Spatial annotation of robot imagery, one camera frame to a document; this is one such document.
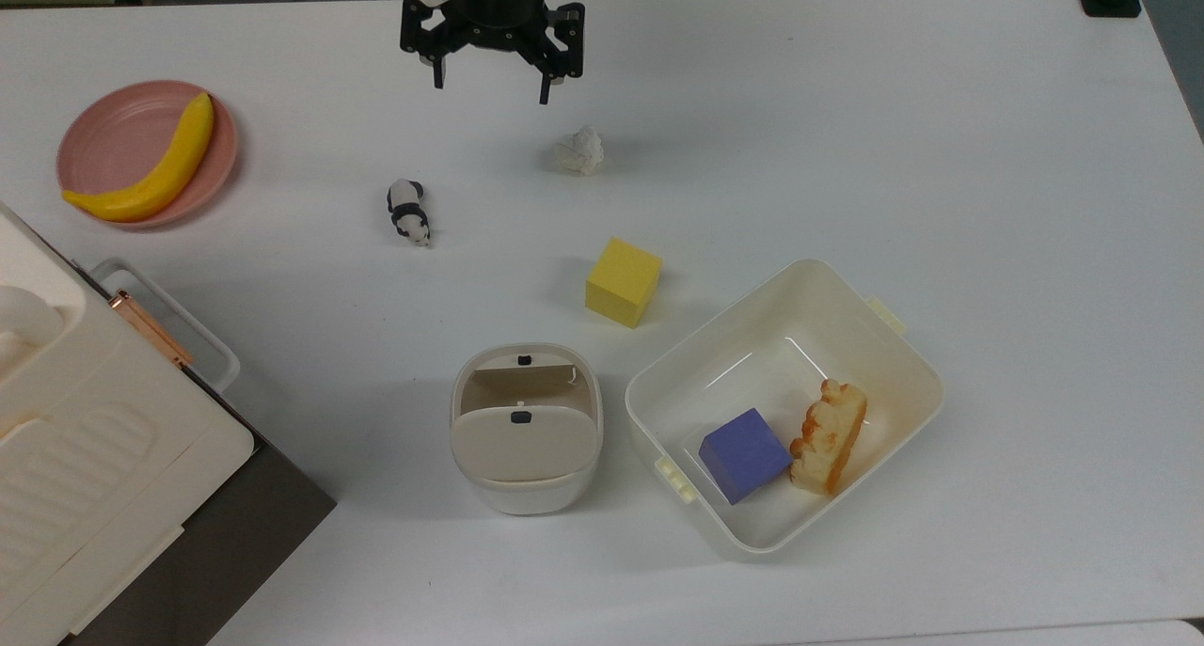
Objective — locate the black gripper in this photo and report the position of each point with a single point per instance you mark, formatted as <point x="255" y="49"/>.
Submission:
<point x="494" y="16"/>

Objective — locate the white paper ball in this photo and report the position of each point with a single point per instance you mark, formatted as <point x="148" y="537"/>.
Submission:
<point x="580" y="151"/>

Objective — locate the cream trash can with lid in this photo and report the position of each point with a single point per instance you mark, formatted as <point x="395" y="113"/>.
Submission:
<point x="527" y="449"/>

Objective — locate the small panda figurine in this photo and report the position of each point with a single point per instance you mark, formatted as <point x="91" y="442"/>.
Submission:
<point x="408" y="215"/>

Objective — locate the yellow foam cube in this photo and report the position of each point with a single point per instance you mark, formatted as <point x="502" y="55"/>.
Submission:
<point x="621" y="284"/>

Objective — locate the yellow toy banana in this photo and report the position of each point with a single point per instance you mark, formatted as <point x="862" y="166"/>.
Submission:
<point x="174" y="162"/>

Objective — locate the pink round plate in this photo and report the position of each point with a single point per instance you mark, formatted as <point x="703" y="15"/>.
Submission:
<point x="113" y="148"/>

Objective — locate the white plastic storage bin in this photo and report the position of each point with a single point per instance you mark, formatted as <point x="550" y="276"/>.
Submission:
<point x="752" y="364"/>

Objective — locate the copper metal bar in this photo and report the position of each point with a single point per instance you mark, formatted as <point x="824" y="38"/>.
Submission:
<point x="150" y="328"/>

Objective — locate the purple foam cube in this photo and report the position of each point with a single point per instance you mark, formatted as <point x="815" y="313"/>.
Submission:
<point x="743" y="456"/>

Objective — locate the toy toast bread slice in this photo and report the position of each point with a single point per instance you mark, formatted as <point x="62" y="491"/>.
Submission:
<point x="830" y="439"/>

